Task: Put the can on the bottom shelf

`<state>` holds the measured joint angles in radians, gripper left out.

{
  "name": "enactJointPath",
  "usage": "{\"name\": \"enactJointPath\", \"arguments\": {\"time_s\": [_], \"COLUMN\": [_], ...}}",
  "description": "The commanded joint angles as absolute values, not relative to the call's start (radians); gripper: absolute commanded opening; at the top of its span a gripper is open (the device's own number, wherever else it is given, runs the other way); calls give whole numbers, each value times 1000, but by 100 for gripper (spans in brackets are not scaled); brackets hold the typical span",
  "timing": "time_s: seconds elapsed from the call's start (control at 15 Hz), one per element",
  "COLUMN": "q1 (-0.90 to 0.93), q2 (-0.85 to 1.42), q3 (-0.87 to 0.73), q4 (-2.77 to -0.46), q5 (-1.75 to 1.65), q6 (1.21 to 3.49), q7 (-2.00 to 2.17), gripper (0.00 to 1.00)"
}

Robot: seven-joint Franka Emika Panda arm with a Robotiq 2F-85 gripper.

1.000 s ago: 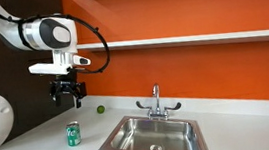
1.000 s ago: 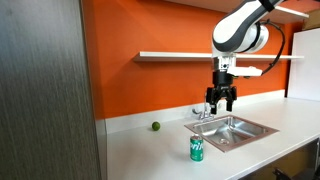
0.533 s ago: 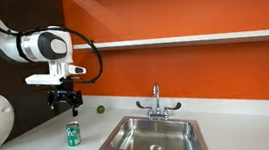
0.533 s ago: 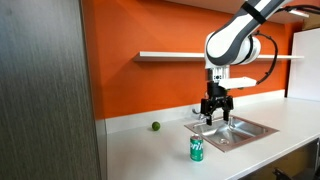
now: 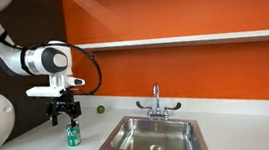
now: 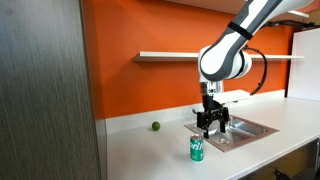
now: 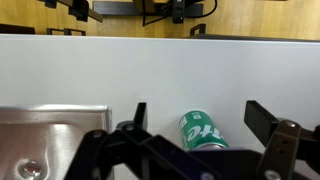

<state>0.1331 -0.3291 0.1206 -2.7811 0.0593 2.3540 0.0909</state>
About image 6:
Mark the long white wall shelf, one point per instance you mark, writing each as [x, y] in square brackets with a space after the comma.
[166, 56]

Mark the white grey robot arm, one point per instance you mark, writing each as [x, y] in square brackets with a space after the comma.
[226, 56]

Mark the green soda can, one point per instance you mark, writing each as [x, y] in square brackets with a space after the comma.
[196, 148]

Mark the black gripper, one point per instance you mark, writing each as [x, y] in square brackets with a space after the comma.
[210, 108]

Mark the tall white panel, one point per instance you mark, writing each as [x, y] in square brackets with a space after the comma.
[305, 66]

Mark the dark wood cabinet panel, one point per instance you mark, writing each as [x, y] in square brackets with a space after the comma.
[43, 90]

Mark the stainless steel sink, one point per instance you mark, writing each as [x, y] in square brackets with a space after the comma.
[248, 130]

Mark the green lime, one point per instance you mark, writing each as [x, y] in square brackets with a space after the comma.
[156, 126]

